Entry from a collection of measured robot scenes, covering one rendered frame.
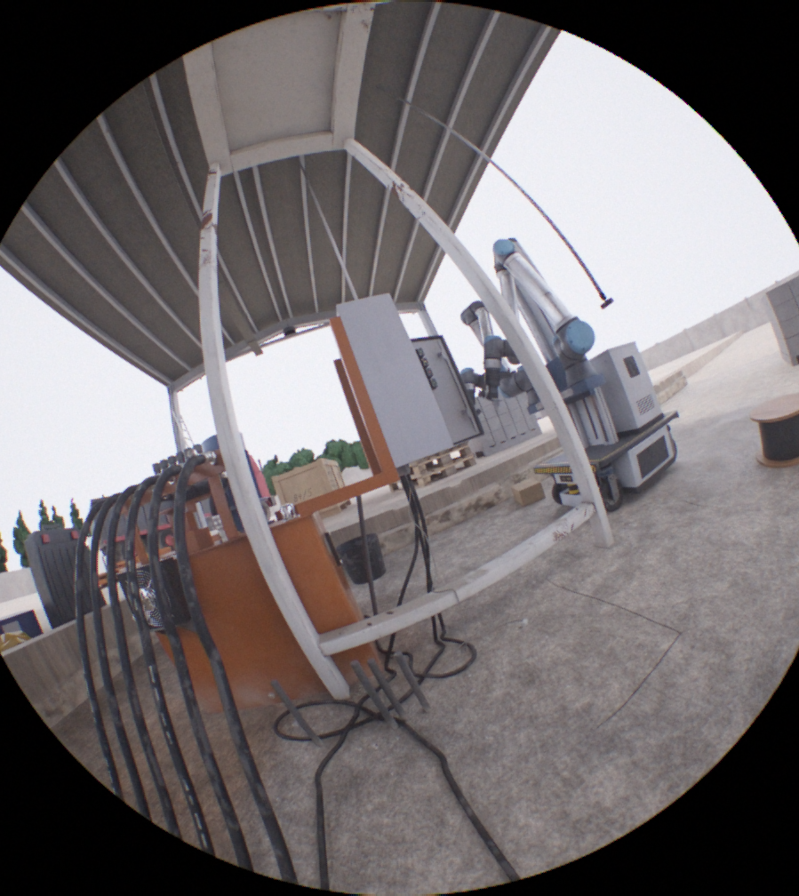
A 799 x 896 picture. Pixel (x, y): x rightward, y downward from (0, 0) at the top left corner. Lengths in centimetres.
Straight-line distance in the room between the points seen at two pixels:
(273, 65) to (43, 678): 306
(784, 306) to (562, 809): 452
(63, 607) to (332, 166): 573
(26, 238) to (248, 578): 534
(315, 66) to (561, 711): 249
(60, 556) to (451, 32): 624
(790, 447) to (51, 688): 360
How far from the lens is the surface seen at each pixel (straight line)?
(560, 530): 108
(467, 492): 257
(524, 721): 77
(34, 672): 203
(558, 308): 147
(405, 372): 93
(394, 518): 239
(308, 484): 399
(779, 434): 172
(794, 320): 455
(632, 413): 183
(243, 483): 77
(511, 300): 162
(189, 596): 57
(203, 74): 177
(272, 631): 99
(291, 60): 185
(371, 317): 101
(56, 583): 240
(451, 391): 149
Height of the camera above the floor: 65
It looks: 4 degrees up
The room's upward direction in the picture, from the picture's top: 21 degrees counter-clockwise
